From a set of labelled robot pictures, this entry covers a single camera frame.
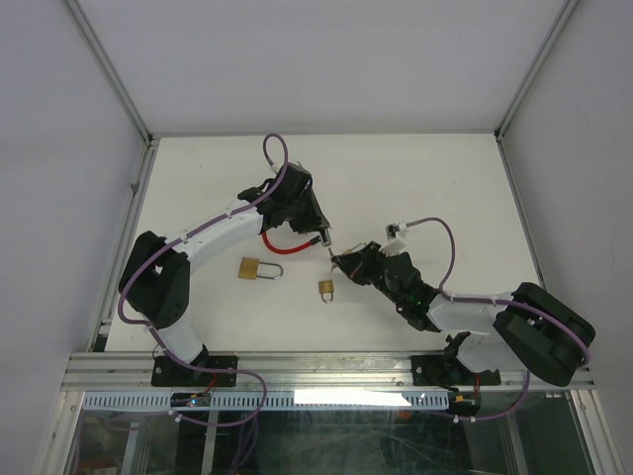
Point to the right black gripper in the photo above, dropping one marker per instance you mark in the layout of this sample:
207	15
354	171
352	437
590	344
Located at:
351	263

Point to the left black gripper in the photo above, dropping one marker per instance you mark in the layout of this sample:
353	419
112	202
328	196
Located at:
316	221

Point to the silver key bunch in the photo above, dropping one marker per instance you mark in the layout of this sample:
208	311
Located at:
347	261

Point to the red cable lock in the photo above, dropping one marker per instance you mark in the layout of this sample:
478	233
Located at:
284	242

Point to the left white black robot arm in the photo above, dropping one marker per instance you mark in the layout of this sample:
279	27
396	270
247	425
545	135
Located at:
156	279

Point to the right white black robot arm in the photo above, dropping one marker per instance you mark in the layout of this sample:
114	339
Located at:
524	330

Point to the small brass padlock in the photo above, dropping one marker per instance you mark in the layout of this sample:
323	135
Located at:
326	291

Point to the large brass padlock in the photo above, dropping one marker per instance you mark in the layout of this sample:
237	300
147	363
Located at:
253	269

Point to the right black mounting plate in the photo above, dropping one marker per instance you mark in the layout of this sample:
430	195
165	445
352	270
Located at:
448	372

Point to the black mounting plate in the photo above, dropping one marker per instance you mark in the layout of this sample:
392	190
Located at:
167	373
448	372

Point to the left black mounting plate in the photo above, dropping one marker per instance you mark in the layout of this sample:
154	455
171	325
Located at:
167	373

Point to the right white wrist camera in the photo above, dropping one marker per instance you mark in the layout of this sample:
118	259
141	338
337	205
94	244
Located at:
396	239

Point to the white slotted cable duct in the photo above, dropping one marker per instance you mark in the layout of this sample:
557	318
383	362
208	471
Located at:
250	401

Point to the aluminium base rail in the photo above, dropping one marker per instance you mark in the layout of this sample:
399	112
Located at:
126	371

